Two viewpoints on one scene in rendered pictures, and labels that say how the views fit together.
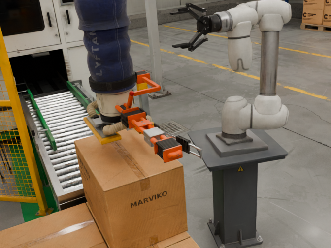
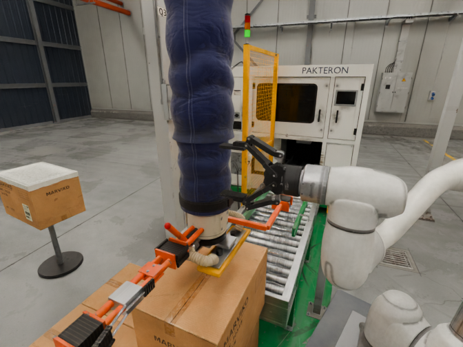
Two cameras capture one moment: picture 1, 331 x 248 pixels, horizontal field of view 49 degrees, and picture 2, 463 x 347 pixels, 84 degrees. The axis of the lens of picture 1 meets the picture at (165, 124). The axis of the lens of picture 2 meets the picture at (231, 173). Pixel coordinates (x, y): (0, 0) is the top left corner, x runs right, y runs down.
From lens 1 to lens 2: 1.25 m
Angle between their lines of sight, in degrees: 45
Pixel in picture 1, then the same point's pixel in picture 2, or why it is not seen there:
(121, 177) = (160, 301)
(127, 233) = not seen: outside the picture
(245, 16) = (359, 192)
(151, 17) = (442, 134)
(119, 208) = (144, 332)
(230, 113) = (377, 317)
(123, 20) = (204, 136)
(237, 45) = (329, 237)
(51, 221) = not seen: hidden behind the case
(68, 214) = not seen: hidden behind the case
